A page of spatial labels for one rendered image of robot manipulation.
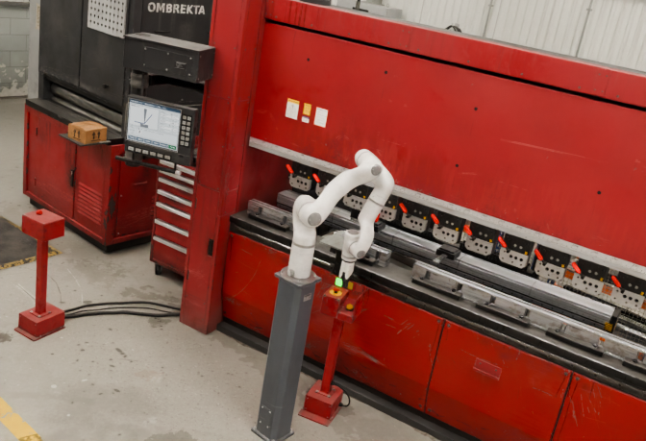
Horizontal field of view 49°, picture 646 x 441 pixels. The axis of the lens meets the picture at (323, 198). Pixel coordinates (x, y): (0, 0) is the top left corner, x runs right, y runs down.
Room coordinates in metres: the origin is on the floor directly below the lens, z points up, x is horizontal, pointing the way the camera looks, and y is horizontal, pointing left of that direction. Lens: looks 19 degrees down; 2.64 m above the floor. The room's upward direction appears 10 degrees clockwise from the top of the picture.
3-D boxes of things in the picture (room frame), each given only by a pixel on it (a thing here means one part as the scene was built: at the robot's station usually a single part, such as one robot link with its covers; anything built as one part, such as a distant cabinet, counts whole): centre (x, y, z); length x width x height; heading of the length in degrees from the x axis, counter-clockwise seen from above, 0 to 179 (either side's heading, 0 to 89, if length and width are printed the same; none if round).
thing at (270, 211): (4.38, 0.25, 0.92); 0.50 x 0.06 x 0.10; 62
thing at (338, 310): (3.71, -0.21, 0.75); 0.20 x 0.16 x 0.18; 70
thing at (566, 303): (4.19, -0.73, 0.93); 2.30 x 0.14 x 0.10; 62
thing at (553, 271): (3.56, -1.27, 1.26); 0.15 x 0.09 x 0.17; 62
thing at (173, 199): (5.14, 0.93, 0.50); 0.50 x 0.50 x 1.00; 62
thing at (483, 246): (3.75, -0.91, 1.26); 0.15 x 0.09 x 0.17; 62
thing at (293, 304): (3.40, 0.06, 0.50); 0.18 x 0.18 x 1.00; 53
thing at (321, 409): (3.68, -0.20, 0.06); 0.25 x 0.20 x 0.12; 160
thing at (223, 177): (4.73, 0.54, 1.15); 0.85 x 0.25 x 2.30; 152
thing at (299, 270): (3.40, 0.06, 1.09); 0.19 x 0.19 x 0.18
